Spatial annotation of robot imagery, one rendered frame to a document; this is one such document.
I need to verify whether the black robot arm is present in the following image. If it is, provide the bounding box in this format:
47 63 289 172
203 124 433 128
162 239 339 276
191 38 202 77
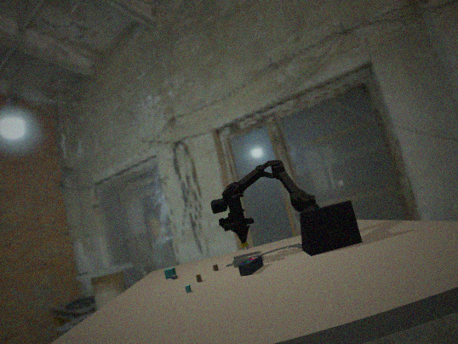
211 160 319 228

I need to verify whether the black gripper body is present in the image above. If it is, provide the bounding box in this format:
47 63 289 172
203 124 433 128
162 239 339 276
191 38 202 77
224 208 254 232

